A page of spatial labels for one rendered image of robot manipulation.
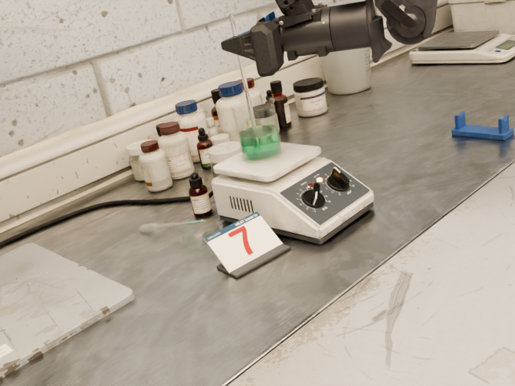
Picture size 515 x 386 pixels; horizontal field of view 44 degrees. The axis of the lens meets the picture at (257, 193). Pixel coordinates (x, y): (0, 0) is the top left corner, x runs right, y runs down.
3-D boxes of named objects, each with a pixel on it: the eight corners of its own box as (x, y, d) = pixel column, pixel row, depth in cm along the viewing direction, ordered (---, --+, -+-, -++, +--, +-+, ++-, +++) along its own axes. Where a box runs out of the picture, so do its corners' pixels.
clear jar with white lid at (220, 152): (259, 189, 105) (250, 144, 102) (230, 202, 102) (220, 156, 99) (239, 182, 110) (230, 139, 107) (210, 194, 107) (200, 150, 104)
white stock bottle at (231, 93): (231, 155, 124) (217, 91, 119) (220, 146, 131) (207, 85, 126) (264, 145, 126) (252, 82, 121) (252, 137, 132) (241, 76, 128)
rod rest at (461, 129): (514, 134, 107) (513, 113, 106) (505, 141, 105) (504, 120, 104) (460, 129, 114) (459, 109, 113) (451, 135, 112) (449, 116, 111)
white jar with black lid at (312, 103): (293, 113, 144) (287, 83, 141) (319, 106, 145) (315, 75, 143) (304, 119, 138) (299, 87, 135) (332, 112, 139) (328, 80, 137)
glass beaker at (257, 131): (237, 158, 96) (225, 104, 92) (277, 148, 97) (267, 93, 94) (248, 171, 89) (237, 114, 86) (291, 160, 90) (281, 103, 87)
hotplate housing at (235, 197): (377, 207, 90) (371, 155, 87) (321, 248, 82) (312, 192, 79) (264, 187, 106) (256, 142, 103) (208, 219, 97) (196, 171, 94)
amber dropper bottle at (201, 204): (191, 212, 101) (182, 171, 99) (210, 207, 102) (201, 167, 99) (195, 219, 99) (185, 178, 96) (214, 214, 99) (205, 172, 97)
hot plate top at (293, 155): (324, 152, 92) (323, 146, 92) (270, 183, 85) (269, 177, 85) (265, 145, 101) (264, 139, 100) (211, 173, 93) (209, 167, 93)
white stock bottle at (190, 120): (198, 151, 131) (186, 97, 127) (220, 153, 127) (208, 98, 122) (175, 161, 127) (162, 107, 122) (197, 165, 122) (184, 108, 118)
